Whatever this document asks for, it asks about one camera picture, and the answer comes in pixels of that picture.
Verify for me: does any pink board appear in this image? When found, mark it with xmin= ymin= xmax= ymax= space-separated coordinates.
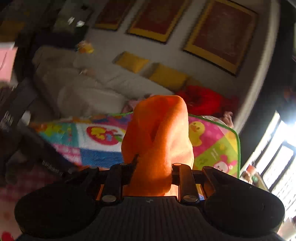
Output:
xmin=0 ymin=47 xmax=18 ymax=82

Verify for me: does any black window frame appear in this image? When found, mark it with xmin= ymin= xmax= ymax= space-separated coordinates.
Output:
xmin=253 ymin=111 xmax=296 ymax=210

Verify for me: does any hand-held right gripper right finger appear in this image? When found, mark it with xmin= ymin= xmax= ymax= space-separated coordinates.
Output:
xmin=171 ymin=163 xmax=223 ymax=205

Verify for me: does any small pink cloth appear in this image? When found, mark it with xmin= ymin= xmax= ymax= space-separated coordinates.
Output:
xmin=222 ymin=111 xmax=234 ymax=128

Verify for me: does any yellow plush toy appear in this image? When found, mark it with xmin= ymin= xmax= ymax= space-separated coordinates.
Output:
xmin=75 ymin=40 xmax=95 ymax=54

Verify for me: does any yellow cushion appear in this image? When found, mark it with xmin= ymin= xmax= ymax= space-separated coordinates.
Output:
xmin=149 ymin=62 xmax=189 ymax=91
xmin=113 ymin=51 xmax=150 ymax=73

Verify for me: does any colourful cartoon play mat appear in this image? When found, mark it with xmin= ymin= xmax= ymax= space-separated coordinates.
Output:
xmin=0 ymin=112 xmax=241 ymax=241

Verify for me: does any red cushion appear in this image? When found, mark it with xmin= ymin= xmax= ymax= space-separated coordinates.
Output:
xmin=176 ymin=85 xmax=238 ymax=116

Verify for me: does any orange pumpkin costume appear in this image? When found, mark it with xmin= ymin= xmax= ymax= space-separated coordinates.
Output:
xmin=121 ymin=95 xmax=195 ymax=197

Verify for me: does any white covered sofa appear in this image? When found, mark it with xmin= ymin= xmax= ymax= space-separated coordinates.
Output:
xmin=32 ymin=45 xmax=176 ymax=118

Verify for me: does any glass fish tank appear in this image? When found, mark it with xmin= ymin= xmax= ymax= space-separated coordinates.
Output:
xmin=53 ymin=5 xmax=93 ymax=37

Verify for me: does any black cabinet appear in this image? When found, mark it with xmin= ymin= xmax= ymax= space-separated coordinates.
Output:
xmin=14 ymin=29 xmax=78 ymax=61

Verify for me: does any pink clothing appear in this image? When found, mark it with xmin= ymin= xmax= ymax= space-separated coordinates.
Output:
xmin=122 ymin=94 xmax=153 ymax=113

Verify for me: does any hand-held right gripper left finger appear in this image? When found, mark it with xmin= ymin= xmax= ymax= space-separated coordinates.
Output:
xmin=67 ymin=163 xmax=124 ymax=205

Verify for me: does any framed red wall picture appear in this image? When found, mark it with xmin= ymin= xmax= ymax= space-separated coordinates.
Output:
xmin=183 ymin=0 xmax=258 ymax=77
xmin=94 ymin=0 xmax=136 ymax=32
xmin=127 ymin=0 xmax=192 ymax=44

